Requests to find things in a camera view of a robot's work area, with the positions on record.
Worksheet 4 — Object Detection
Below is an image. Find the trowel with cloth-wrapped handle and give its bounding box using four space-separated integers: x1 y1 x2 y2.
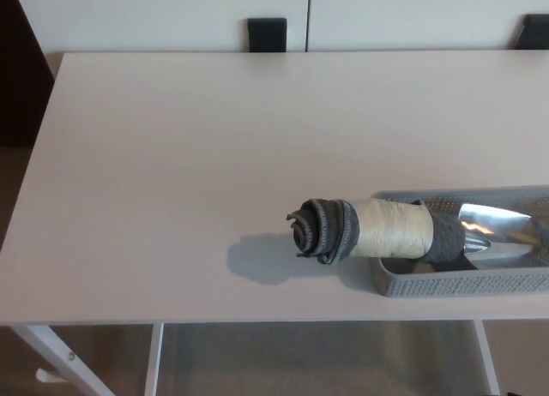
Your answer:
286 197 549 269

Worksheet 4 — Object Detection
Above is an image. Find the white desk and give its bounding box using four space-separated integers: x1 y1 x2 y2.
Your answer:
0 51 549 396

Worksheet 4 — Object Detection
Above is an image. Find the grey mesh container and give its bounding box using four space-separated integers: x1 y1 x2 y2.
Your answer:
369 184 549 300

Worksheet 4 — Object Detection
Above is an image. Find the white cabinet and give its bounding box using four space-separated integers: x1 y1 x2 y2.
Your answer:
15 0 549 54

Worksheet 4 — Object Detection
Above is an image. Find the dark brown furniture panel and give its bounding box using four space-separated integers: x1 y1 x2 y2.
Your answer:
0 0 56 149

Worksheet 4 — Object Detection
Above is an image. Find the black cabinet handle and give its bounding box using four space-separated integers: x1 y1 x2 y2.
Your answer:
246 17 288 54
516 13 549 51

